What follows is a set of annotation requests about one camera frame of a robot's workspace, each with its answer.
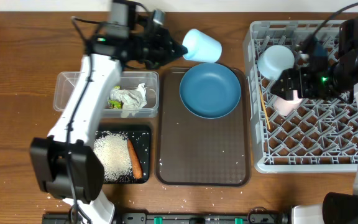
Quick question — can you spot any pink cup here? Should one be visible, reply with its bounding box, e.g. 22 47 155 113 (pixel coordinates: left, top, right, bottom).
273 90 302 116

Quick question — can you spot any black waste tray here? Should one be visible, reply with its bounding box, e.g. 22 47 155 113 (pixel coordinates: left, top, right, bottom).
95 124 151 184

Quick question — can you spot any clear plastic bin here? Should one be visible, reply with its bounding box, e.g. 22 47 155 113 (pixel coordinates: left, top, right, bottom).
53 71 160 118

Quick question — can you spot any wooden chopstick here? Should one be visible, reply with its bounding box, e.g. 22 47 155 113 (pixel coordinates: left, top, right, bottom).
259 87 271 130

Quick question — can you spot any light blue cup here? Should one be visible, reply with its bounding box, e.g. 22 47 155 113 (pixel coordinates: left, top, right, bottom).
182 29 223 63

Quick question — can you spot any grey dishwasher rack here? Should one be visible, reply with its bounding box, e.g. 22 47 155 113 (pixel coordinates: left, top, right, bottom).
243 21 358 173

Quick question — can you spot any light blue bowl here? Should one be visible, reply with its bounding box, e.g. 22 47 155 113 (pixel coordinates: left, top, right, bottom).
257 45 295 80

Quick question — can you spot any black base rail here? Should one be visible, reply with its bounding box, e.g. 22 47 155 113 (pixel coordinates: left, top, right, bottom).
41 208 291 224

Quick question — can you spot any white tissue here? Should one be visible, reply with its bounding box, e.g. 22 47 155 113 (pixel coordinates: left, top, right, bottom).
114 83 147 118

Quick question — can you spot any brown serving tray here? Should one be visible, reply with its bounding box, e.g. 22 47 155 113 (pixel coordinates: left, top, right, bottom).
155 67 252 187

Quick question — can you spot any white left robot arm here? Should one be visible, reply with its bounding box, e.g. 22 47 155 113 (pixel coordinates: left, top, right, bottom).
30 1 187 223

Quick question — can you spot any dark blue plate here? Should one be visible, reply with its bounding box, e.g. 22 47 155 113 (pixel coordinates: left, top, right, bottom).
179 63 241 119

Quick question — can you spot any orange carrot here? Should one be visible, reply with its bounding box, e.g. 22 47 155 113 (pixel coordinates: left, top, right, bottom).
127 139 143 179

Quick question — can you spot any white rice heap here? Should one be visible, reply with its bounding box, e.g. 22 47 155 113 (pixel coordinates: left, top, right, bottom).
94 131 134 184

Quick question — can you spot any green white wrapper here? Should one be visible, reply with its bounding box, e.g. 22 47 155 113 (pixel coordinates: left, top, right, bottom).
108 85 123 109

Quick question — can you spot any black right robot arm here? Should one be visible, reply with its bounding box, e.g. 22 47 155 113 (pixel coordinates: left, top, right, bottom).
271 17 358 224

